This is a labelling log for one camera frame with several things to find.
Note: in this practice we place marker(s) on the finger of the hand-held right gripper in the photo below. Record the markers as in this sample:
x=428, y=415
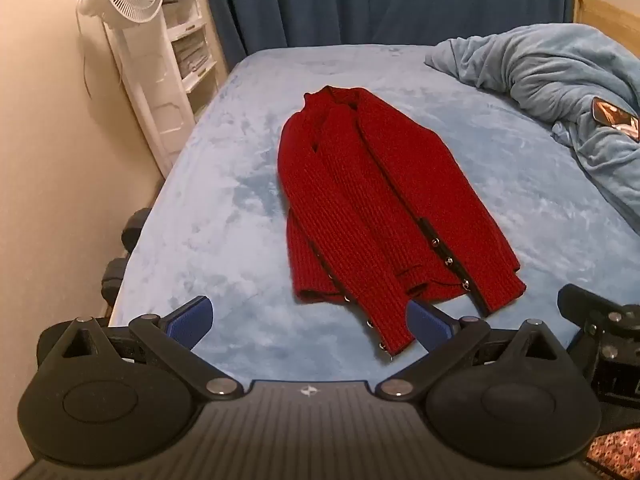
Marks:
x=580, y=302

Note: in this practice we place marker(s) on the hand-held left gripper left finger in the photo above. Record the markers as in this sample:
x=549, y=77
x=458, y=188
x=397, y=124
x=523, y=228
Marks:
x=190, y=320

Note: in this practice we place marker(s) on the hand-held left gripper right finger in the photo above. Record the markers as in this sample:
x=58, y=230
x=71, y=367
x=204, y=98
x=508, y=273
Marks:
x=430, y=322

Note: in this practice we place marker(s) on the red knitted cardigan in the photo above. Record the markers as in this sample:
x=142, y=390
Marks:
x=380, y=185

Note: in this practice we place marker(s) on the orange patterned rug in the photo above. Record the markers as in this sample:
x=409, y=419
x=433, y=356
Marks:
x=617, y=457

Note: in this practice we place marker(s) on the black dumbbell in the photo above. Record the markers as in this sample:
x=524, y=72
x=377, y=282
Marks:
x=135, y=227
x=114, y=275

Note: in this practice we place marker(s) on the light blue blanket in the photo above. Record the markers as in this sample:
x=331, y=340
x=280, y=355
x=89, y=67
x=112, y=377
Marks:
x=560, y=70

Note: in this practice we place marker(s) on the white shelf unit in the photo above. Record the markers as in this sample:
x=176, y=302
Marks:
x=192, y=45

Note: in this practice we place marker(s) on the dark blue curtain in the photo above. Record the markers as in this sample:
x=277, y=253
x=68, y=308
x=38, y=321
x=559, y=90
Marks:
x=375, y=0

